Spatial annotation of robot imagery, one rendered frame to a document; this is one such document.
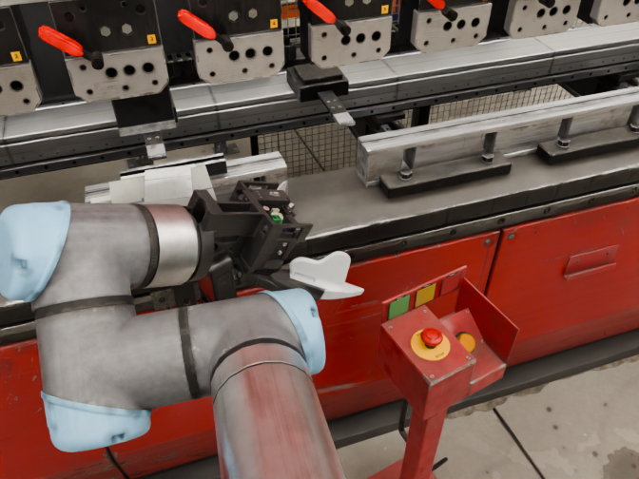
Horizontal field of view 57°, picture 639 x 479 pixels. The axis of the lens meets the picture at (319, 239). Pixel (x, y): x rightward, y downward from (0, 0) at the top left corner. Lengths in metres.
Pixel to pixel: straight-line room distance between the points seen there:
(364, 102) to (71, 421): 1.18
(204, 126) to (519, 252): 0.81
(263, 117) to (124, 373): 1.05
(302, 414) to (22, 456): 1.21
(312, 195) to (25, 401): 0.73
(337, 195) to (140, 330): 0.86
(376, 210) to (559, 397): 1.10
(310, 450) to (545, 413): 1.74
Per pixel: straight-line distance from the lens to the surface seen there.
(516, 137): 1.45
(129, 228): 0.50
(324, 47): 1.09
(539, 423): 2.05
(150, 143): 1.26
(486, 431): 1.98
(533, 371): 2.10
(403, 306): 1.15
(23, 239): 0.47
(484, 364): 1.22
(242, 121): 1.44
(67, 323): 0.48
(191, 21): 0.98
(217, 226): 0.54
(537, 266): 1.59
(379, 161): 1.28
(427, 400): 1.12
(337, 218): 1.22
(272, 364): 0.42
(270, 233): 0.56
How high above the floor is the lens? 1.65
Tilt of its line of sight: 41 degrees down
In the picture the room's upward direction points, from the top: straight up
